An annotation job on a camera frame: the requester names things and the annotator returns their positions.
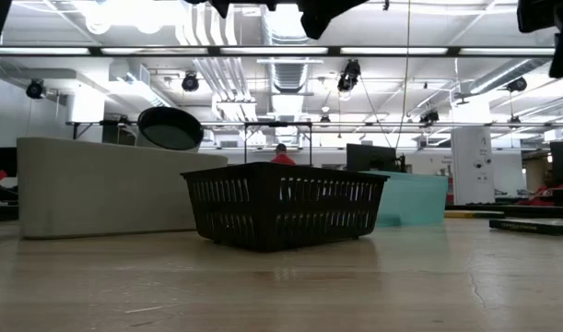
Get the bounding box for teal plastic tray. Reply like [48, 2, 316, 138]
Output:
[366, 170, 450, 228]

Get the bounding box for translucent white plastic container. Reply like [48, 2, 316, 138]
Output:
[17, 136, 229, 240]

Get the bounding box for silver ventilation duct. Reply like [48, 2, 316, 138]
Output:
[260, 8, 326, 96]

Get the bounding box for long grey horizontal rail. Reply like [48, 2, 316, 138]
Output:
[65, 119, 563, 145]

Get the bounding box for person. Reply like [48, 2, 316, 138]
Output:
[270, 142, 297, 166]
[515, 168, 563, 207]

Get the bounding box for thin hanging cable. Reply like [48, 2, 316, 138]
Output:
[393, 0, 412, 149]

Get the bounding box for overhead LED light bar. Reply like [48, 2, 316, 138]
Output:
[0, 44, 558, 58]

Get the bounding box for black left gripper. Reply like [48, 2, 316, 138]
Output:
[299, 0, 370, 41]

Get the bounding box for black metal frame stand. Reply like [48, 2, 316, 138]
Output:
[242, 121, 314, 166]

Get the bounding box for black ceiling spotlight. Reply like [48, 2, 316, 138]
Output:
[181, 72, 201, 93]
[506, 76, 529, 93]
[25, 78, 47, 101]
[336, 58, 362, 93]
[418, 108, 441, 125]

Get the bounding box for white square pillar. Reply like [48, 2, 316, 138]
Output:
[450, 126, 496, 206]

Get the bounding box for black plastic slotted basket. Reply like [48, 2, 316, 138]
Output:
[180, 161, 390, 254]

